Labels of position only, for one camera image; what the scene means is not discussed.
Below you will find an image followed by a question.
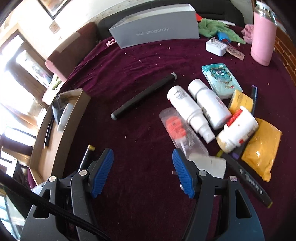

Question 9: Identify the black marker yellow cap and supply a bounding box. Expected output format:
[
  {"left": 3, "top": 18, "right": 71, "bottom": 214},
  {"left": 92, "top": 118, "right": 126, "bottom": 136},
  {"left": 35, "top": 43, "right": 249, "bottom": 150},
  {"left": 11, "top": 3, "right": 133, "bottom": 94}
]
[{"left": 78, "top": 145, "right": 95, "bottom": 172}]

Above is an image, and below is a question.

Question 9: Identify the black marker green cap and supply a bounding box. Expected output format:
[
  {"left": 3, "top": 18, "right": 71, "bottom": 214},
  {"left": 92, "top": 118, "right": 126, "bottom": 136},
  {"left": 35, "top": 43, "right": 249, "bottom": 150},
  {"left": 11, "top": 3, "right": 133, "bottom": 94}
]
[{"left": 216, "top": 150, "right": 273, "bottom": 208}]

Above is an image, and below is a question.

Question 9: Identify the white power adapter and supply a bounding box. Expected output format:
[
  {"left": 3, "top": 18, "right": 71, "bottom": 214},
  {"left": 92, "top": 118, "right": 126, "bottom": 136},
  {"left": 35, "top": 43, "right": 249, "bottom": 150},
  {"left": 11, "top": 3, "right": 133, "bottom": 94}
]
[{"left": 189, "top": 153, "right": 227, "bottom": 179}]

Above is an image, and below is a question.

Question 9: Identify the yellow padded envelope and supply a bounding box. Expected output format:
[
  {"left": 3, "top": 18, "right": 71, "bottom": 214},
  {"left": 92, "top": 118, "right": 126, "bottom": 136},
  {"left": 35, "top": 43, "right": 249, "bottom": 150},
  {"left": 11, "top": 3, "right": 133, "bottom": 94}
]
[{"left": 241, "top": 118, "right": 282, "bottom": 182}]

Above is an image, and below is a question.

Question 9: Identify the clear case orange item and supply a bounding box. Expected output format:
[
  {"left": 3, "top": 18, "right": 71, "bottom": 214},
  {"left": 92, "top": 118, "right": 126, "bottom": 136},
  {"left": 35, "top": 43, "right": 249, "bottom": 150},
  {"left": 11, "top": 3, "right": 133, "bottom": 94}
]
[{"left": 159, "top": 108, "right": 209, "bottom": 159}]

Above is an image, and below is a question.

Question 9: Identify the white bottle red label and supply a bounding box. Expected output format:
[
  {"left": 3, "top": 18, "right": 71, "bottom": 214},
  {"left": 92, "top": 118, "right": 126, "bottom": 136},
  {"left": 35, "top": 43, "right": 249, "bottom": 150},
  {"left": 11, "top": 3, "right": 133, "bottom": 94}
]
[{"left": 216, "top": 106, "right": 259, "bottom": 154}]

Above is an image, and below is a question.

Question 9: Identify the white lotion bottle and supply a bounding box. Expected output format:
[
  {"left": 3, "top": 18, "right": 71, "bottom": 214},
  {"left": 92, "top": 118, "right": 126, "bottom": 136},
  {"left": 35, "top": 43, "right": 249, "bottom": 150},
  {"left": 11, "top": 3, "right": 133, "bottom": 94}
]
[{"left": 188, "top": 79, "right": 232, "bottom": 130}]

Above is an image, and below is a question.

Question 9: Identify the white spray bottle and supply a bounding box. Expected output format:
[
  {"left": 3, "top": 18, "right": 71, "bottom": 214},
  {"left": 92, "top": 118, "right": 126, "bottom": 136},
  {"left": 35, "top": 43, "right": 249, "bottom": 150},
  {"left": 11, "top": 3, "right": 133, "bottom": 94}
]
[{"left": 167, "top": 85, "right": 215, "bottom": 144}]

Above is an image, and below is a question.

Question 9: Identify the black marker grey cap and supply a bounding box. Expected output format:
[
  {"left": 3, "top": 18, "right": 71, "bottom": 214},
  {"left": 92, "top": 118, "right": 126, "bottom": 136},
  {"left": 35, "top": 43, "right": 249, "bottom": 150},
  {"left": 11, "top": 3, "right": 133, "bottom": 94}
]
[{"left": 110, "top": 72, "right": 178, "bottom": 121}]

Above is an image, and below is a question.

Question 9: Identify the black marker purple cap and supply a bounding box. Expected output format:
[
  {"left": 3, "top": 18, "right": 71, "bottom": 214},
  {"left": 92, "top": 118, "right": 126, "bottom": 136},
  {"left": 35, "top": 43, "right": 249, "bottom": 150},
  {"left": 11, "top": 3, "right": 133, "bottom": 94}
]
[{"left": 231, "top": 85, "right": 257, "bottom": 160}]

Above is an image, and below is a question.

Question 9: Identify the white bottle small label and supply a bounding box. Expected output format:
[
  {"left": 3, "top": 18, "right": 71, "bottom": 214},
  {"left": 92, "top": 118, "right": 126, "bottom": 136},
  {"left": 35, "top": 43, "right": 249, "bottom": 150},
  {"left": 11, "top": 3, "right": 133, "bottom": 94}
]
[{"left": 57, "top": 103, "right": 74, "bottom": 132}]

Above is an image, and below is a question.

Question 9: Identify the cardboard tray box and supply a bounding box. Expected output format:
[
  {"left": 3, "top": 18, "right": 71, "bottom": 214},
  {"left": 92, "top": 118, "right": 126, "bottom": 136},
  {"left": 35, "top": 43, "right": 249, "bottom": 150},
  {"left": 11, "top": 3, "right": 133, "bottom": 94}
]
[{"left": 29, "top": 88, "right": 91, "bottom": 185}]

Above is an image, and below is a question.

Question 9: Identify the teal tissue pack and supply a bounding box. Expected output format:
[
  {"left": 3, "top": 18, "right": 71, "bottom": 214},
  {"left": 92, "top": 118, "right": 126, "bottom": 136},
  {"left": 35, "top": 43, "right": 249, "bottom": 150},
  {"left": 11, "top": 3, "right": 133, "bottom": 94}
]
[{"left": 201, "top": 63, "right": 243, "bottom": 100}]

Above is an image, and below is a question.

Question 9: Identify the maroon headboard cushion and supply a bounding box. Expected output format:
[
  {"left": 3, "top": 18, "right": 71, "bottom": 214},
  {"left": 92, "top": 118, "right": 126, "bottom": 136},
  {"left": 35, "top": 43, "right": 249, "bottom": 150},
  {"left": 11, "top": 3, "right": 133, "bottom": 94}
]
[{"left": 45, "top": 22, "right": 98, "bottom": 82}]

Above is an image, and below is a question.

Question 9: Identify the pink label strip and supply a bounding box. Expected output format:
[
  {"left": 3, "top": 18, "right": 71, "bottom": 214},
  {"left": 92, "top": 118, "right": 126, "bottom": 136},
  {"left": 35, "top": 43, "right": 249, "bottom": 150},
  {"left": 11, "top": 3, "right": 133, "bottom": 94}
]
[{"left": 226, "top": 45, "right": 245, "bottom": 61}]

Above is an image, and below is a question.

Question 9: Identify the white charger on bed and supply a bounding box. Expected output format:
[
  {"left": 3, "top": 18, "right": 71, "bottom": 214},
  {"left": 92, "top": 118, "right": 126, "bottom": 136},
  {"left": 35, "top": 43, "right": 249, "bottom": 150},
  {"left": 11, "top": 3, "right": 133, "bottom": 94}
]
[{"left": 205, "top": 37, "right": 227, "bottom": 57}]

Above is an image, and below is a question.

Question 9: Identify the blue small object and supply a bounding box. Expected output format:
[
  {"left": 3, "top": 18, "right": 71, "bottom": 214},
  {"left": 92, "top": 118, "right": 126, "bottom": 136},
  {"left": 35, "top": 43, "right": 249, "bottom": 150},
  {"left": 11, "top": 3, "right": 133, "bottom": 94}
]
[{"left": 216, "top": 32, "right": 231, "bottom": 44}]

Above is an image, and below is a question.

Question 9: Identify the pink thermos flask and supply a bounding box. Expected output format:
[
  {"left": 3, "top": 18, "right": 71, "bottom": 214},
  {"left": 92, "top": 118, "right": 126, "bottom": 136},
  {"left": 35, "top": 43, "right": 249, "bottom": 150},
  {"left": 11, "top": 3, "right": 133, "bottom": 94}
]
[{"left": 250, "top": 1, "right": 276, "bottom": 66}]

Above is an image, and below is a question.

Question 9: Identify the pink cloth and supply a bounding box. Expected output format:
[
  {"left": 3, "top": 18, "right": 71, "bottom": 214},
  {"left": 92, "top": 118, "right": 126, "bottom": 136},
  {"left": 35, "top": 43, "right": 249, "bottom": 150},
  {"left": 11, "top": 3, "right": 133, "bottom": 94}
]
[{"left": 241, "top": 24, "right": 254, "bottom": 45}]

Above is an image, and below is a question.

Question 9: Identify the green cloth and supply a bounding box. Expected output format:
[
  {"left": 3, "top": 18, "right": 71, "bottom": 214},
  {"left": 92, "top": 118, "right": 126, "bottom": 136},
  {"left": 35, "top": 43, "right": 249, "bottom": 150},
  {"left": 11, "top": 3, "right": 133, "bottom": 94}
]
[{"left": 198, "top": 18, "right": 246, "bottom": 44}]

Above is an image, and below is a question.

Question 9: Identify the framed painting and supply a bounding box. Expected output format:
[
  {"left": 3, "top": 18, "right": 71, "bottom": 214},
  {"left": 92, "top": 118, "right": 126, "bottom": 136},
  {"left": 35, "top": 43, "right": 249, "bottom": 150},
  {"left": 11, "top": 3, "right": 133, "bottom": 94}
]
[{"left": 38, "top": 0, "right": 71, "bottom": 20}]

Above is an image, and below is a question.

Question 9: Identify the grey shoe box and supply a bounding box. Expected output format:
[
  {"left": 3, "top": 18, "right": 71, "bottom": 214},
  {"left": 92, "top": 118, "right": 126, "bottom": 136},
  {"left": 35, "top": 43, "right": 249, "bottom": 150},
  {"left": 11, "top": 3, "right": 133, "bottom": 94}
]
[{"left": 109, "top": 4, "right": 200, "bottom": 49}]

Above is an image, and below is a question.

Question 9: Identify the red bag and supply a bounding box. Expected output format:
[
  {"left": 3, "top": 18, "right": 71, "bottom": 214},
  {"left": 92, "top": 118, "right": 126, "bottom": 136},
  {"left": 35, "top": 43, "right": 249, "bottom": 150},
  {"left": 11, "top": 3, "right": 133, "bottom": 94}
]
[{"left": 196, "top": 14, "right": 202, "bottom": 22}]

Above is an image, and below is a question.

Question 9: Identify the black leather headboard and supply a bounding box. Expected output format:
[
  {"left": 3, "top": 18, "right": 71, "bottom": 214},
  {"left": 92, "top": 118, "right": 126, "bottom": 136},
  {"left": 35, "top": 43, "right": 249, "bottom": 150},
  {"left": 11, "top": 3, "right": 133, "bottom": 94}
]
[{"left": 97, "top": 0, "right": 245, "bottom": 41}]

